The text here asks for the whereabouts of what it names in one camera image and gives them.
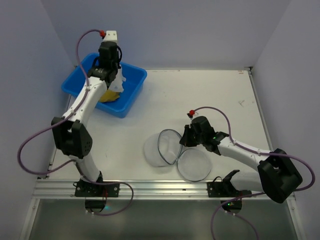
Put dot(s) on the yellow bra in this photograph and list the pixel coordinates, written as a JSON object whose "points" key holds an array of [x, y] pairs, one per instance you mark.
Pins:
{"points": [[109, 96]]}

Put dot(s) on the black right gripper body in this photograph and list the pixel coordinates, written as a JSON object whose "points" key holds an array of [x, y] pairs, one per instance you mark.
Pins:
{"points": [[187, 136]]}

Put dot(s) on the blue plastic bin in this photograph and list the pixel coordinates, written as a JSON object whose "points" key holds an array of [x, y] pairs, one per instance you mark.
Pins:
{"points": [[119, 108]]}

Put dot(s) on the white mesh laundry bag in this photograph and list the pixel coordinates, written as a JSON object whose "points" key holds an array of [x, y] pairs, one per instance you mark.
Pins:
{"points": [[163, 150]]}

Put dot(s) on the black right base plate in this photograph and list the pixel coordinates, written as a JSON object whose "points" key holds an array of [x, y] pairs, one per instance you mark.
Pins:
{"points": [[222, 187]]}

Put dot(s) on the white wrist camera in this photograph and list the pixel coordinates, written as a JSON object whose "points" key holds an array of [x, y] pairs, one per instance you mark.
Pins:
{"points": [[192, 115], [111, 36]]}

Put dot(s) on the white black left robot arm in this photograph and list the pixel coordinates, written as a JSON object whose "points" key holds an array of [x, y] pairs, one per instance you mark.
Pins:
{"points": [[70, 132]]}

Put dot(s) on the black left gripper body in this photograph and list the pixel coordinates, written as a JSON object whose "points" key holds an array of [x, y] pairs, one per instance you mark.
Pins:
{"points": [[114, 66]]}

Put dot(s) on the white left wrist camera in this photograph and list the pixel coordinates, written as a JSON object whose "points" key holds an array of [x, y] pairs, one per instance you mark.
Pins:
{"points": [[111, 36]]}

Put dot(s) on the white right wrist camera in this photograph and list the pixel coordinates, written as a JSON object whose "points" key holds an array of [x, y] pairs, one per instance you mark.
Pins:
{"points": [[192, 115]]}

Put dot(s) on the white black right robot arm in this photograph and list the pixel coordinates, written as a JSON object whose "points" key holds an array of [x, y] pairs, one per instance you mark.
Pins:
{"points": [[273, 171]]}

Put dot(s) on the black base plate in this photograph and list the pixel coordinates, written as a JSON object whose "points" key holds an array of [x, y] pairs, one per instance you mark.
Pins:
{"points": [[222, 187], [89, 190]]}

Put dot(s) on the aluminium mounting rail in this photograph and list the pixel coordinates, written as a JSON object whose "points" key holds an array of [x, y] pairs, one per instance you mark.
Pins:
{"points": [[143, 190]]}

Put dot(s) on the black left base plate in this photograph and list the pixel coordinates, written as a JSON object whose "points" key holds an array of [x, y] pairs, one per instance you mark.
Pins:
{"points": [[89, 190]]}

